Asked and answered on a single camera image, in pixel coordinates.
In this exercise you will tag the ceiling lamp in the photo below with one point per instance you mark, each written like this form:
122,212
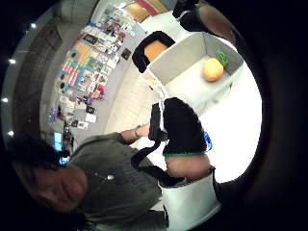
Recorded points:
5,100
33,25
12,61
10,133

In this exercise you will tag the grey open box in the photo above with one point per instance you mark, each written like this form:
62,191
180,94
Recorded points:
184,75

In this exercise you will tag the wall of colourful posters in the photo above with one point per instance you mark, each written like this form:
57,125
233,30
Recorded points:
89,64

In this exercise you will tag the green toy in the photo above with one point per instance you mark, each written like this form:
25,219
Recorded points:
222,58

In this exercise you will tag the wooden board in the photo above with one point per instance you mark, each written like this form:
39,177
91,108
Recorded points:
141,9

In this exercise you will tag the blue lit screen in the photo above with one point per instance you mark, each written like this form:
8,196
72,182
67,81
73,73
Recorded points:
57,142

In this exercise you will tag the black chair with orange seat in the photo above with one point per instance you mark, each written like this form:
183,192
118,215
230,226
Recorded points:
139,56

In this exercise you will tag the blue tag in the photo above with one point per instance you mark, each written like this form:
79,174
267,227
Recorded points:
208,141

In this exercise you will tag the orange fruit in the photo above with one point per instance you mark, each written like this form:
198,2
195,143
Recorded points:
212,69

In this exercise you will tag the the person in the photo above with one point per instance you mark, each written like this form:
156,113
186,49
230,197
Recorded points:
122,179

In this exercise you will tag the black device box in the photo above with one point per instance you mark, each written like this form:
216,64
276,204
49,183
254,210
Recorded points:
156,123

